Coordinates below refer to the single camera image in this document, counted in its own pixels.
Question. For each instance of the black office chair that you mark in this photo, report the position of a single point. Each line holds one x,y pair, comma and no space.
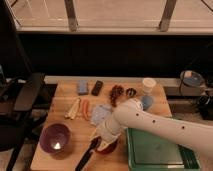
19,90

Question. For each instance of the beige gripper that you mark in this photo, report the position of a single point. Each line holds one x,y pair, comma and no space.
105,139

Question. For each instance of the red bowl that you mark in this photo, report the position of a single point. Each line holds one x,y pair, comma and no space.
109,149

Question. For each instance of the orange carrot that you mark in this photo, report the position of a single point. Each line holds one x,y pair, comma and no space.
85,109

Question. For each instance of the blue cup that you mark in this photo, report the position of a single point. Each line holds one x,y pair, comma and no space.
147,101

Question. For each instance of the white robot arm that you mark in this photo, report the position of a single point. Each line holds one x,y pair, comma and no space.
130,114

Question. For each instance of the black rectangular block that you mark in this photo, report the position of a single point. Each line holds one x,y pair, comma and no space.
97,88

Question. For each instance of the purple bowl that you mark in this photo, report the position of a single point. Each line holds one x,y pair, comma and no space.
54,138

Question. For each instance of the round grey device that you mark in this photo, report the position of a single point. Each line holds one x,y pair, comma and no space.
191,78

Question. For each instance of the blue sponge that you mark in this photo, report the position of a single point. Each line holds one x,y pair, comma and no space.
82,87

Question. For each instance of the white paper cup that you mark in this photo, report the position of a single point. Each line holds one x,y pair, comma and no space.
147,85

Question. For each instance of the green plastic tray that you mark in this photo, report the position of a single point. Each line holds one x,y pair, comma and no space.
148,152

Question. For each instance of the dark small cup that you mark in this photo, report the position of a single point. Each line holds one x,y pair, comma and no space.
131,92

